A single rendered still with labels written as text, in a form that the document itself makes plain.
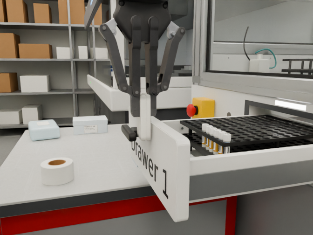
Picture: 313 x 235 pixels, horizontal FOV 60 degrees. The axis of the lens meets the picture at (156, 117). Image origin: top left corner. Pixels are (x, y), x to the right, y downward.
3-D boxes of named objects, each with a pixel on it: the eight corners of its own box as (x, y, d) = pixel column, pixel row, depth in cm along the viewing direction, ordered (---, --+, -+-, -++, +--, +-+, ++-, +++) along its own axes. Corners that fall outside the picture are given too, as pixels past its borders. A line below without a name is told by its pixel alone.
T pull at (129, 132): (129, 142, 42) (129, 134, 41) (120, 131, 49) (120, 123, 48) (152, 141, 43) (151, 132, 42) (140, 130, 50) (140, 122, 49)
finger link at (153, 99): (146, 82, 42) (164, 82, 43) (146, 114, 43) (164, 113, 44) (148, 83, 41) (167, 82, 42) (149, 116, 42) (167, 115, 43)
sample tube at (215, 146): (211, 155, 45) (212, 128, 45) (217, 155, 46) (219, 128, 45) (214, 158, 44) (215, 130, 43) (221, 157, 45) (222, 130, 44)
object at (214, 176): (184, 205, 36) (185, 162, 35) (138, 148, 60) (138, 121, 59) (395, 170, 48) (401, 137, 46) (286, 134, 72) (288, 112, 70)
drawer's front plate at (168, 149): (175, 224, 34) (177, 140, 32) (129, 153, 61) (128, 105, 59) (188, 222, 35) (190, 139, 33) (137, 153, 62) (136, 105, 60)
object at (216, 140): (223, 147, 41) (223, 143, 41) (179, 123, 57) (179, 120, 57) (234, 146, 41) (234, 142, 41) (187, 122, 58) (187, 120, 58)
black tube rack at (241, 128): (221, 183, 42) (223, 142, 41) (179, 149, 59) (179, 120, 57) (331, 167, 48) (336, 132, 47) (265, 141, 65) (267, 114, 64)
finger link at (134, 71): (142, 16, 37) (132, 15, 37) (141, 97, 40) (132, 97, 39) (136, 20, 41) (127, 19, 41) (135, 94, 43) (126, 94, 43)
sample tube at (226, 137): (224, 164, 42) (225, 134, 41) (220, 161, 43) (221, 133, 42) (231, 163, 42) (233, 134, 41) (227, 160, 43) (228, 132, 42)
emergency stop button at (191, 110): (190, 118, 83) (190, 105, 82) (185, 115, 86) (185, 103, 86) (199, 117, 83) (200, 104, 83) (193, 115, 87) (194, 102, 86)
